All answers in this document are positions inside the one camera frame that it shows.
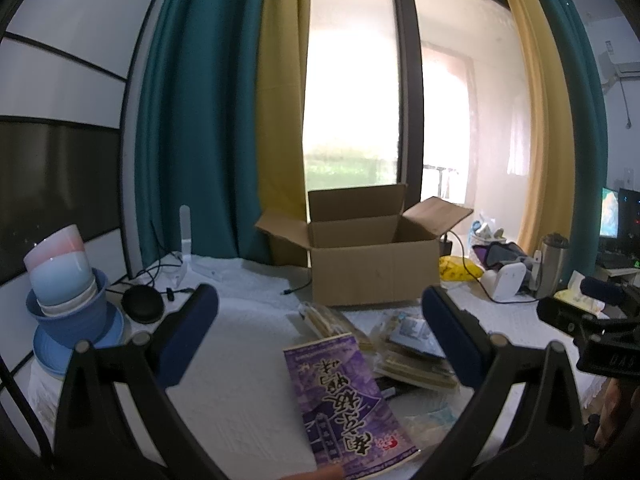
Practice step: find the white tablecloth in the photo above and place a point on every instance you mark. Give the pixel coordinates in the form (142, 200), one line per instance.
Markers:
(237, 398)

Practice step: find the person's left hand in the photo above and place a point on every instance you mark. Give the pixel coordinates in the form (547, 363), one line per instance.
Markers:
(331, 472)

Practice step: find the yellow curtain left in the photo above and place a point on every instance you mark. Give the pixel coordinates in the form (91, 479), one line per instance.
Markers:
(280, 100)

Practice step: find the blue plate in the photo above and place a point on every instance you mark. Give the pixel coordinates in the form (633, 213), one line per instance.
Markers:
(54, 357)

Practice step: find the steel tumbler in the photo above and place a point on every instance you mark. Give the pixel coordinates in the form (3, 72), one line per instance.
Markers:
(548, 265)

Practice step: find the white small appliance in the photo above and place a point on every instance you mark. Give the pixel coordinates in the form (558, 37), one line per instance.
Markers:
(504, 284)

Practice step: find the computer monitor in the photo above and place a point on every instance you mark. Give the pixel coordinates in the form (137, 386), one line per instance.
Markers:
(609, 214)

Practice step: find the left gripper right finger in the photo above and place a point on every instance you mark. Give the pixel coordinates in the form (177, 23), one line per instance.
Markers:
(544, 439)

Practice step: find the purple snack packet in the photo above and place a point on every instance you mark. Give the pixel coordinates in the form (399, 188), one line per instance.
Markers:
(346, 419)

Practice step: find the stack of pastel bowls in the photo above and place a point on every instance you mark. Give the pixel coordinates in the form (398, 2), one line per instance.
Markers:
(67, 294)

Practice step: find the yellow curtain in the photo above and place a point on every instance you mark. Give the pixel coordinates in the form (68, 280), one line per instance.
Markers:
(551, 182)
(280, 100)

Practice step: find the dark window frame post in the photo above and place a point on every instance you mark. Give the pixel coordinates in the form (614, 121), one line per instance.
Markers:
(411, 100)

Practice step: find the white wifi router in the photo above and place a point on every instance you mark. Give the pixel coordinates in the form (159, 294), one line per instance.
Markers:
(203, 266)

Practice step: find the clear snack bag pile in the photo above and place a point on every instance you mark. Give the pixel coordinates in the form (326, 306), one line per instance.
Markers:
(407, 350)

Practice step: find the black round puck device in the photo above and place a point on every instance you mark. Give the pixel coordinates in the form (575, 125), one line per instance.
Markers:
(143, 304)

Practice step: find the brown cardboard box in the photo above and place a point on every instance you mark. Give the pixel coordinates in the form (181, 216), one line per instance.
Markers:
(365, 246)

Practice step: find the air conditioner unit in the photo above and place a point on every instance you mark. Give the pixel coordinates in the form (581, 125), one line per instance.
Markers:
(623, 70)

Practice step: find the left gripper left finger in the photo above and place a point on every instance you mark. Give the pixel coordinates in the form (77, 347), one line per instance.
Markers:
(93, 438)

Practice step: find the dark cloth bag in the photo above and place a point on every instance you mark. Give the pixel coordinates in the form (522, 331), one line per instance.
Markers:
(495, 255)

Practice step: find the yellow curtain right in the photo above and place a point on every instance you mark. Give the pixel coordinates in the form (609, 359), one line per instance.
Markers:
(551, 182)

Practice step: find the teal curtain left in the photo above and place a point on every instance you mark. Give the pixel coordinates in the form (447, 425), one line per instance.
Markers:
(196, 131)

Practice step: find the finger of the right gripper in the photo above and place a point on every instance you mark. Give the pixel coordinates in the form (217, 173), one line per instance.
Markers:
(568, 319)
(625, 296)

